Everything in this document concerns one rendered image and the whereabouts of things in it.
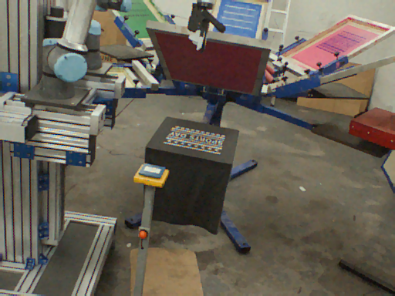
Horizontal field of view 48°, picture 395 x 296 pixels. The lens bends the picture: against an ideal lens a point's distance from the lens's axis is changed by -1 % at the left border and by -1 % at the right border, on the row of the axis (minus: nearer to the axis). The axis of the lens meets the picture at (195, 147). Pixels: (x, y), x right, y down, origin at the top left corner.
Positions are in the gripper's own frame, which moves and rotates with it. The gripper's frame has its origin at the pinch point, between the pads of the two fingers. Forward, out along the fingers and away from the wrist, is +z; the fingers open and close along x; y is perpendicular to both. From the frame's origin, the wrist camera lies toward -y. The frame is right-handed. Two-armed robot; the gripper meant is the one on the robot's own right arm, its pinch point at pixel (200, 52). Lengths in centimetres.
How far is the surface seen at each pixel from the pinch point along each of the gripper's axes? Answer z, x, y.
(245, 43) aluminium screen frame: -9.0, -14.5, -17.4
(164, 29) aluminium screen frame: -8.8, -14.4, 20.1
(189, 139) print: 42, -47, 3
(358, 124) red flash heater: 17, -78, -89
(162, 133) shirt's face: 42, -47, 18
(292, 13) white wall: -117, -462, -63
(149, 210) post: 74, -6, 11
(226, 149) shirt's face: 43, -44, -17
